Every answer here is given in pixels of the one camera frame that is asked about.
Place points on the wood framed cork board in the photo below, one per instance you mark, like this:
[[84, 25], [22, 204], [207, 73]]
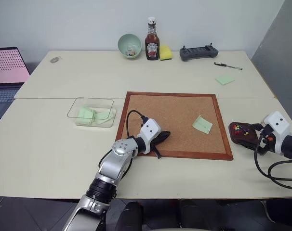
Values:
[[160, 113]]

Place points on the ketchup bottle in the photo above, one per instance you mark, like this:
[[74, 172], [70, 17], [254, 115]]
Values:
[[152, 45]]

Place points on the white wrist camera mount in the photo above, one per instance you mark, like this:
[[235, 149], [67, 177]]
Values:
[[149, 131], [278, 127]]

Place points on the black and silver pen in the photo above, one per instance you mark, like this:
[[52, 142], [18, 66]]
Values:
[[228, 66]]

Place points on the green sticky note pad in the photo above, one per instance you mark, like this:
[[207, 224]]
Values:
[[224, 79]]

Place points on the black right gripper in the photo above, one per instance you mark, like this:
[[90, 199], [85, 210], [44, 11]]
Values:
[[267, 144]]

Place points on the pale green bowl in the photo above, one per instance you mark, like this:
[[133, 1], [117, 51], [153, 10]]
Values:
[[126, 43]]

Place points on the clear plastic box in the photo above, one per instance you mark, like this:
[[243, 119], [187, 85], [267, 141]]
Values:
[[93, 113]]

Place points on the green sticky note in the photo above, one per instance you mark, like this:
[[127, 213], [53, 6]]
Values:
[[102, 115], [84, 115], [202, 124]]

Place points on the yellow sponge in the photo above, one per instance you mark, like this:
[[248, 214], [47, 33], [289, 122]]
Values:
[[165, 53]]

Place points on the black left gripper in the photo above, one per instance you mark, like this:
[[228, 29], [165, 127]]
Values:
[[158, 140]]

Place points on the grey handheld controller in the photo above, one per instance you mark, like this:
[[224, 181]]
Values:
[[199, 53]]

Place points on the small colourful bits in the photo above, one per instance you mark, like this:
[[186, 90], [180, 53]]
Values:
[[130, 52]]

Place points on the laptop with pink screen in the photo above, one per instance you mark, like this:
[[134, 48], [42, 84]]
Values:
[[6, 69]]

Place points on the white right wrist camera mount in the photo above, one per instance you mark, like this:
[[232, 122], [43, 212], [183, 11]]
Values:
[[278, 127]]

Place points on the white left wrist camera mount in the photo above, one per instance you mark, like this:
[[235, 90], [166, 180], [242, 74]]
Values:
[[149, 131]]

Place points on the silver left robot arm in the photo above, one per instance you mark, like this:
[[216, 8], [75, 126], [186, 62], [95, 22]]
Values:
[[117, 163]]

